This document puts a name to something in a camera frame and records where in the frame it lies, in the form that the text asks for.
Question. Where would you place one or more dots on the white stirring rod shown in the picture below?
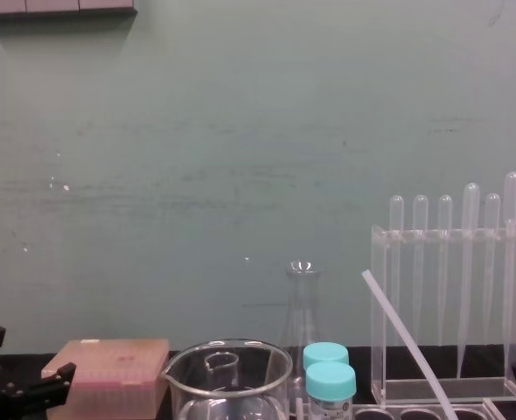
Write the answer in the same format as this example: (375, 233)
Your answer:
(404, 341)

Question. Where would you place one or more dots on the pink pipette tip box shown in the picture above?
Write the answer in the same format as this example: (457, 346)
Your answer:
(109, 361)

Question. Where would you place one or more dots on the clear acrylic pipette rack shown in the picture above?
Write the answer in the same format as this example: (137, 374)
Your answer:
(450, 387)

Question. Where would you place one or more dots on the clear holder with round holes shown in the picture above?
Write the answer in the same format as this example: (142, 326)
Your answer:
(415, 413)

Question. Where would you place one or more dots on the small glass beaker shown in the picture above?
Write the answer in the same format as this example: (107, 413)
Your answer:
(223, 369)

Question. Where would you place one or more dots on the vial with teal cap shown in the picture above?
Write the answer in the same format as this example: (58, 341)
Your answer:
(330, 385)
(325, 352)

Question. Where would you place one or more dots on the large glass beaker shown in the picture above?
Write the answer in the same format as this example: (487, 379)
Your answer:
(262, 385)

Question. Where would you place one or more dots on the glass conical flask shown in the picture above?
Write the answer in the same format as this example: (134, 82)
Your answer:
(301, 315)

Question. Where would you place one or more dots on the grey wall cabinet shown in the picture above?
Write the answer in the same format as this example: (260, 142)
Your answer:
(57, 6)

